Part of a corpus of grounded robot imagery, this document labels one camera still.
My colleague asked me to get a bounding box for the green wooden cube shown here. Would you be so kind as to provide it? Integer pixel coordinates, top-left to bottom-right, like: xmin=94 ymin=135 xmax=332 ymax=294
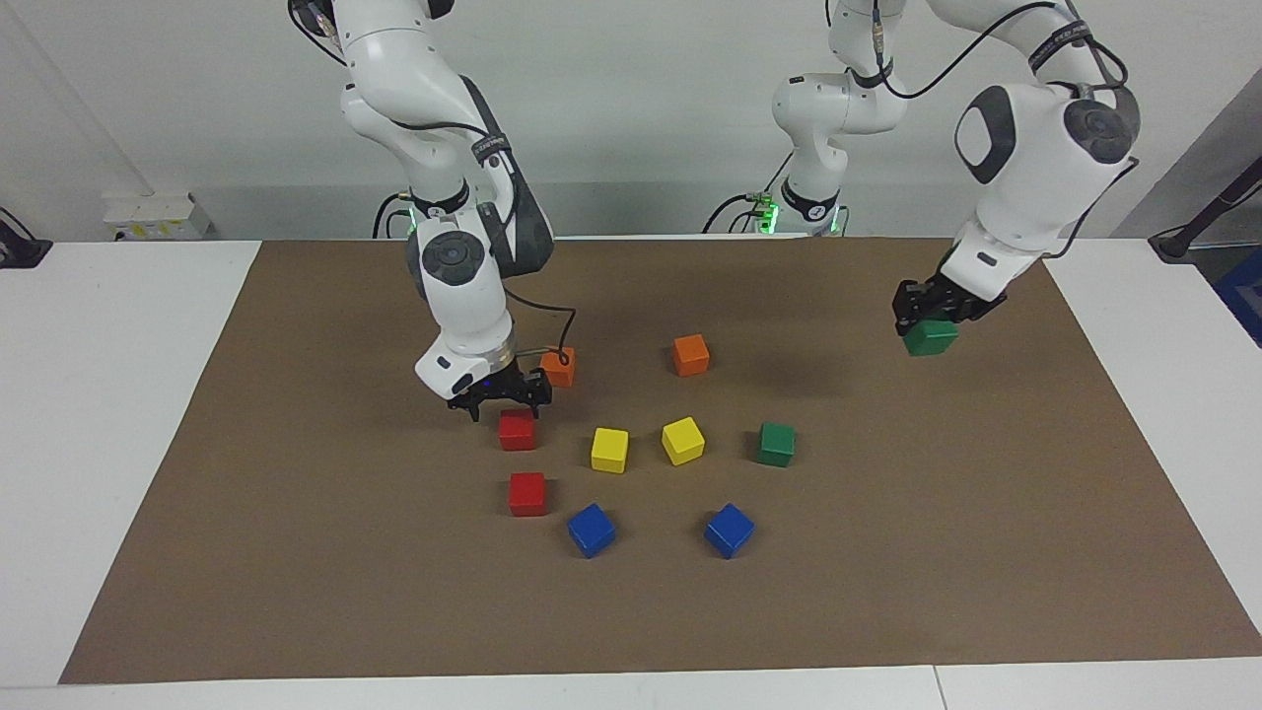
xmin=756 ymin=422 xmax=796 ymax=468
xmin=902 ymin=318 xmax=960 ymax=358

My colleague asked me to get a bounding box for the yellow wooden cube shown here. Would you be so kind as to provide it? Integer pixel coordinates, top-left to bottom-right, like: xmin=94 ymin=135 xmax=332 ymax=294
xmin=590 ymin=427 xmax=630 ymax=475
xmin=661 ymin=416 xmax=707 ymax=467

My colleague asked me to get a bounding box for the blue wooden cube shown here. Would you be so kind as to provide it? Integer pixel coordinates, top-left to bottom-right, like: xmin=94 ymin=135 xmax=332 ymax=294
xmin=703 ymin=503 xmax=757 ymax=560
xmin=566 ymin=502 xmax=617 ymax=560

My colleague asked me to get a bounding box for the black stand with pole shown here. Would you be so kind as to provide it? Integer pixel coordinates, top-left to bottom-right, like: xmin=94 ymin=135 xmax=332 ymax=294
xmin=1149 ymin=156 xmax=1262 ymax=263

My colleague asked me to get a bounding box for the brown table mat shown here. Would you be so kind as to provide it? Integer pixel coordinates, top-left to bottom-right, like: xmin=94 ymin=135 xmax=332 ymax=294
xmin=59 ymin=237 xmax=1262 ymax=684

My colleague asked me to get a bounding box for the blue crate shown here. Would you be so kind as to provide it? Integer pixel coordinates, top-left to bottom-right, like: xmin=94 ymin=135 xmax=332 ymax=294
xmin=1213 ymin=247 xmax=1262 ymax=348

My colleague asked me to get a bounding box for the white power strip box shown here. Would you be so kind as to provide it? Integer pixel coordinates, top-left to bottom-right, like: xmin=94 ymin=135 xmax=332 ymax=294
xmin=103 ymin=191 xmax=213 ymax=243

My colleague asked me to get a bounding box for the black right arm gripper cable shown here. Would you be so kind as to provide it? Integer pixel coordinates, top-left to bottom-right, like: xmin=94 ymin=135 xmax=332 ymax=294
xmin=389 ymin=118 xmax=579 ymax=364

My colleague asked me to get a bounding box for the black arm gripper cable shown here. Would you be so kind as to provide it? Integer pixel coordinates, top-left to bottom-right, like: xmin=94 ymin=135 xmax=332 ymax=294
xmin=389 ymin=118 xmax=579 ymax=364
xmin=868 ymin=0 xmax=1140 ymax=259

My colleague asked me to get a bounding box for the black left arm base cable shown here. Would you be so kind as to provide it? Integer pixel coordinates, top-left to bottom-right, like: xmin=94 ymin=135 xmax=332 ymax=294
xmin=702 ymin=148 xmax=796 ymax=236

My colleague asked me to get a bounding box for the black arm base cable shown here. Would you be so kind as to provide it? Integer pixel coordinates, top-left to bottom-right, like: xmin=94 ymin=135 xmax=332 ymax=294
xmin=702 ymin=148 xmax=796 ymax=236
xmin=372 ymin=191 xmax=415 ymax=240

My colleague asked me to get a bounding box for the black left arm gripper cable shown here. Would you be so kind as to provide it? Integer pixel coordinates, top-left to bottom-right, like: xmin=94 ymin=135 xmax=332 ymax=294
xmin=868 ymin=0 xmax=1140 ymax=259

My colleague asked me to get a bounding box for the black right arm base cable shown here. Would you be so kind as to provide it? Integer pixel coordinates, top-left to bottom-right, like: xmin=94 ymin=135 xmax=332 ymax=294
xmin=372 ymin=191 xmax=415 ymax=240

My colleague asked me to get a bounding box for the black clamp mount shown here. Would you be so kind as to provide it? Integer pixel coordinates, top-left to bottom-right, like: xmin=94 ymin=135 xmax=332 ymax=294
xmin=0 ymin=207 xmax=53 ymax=269

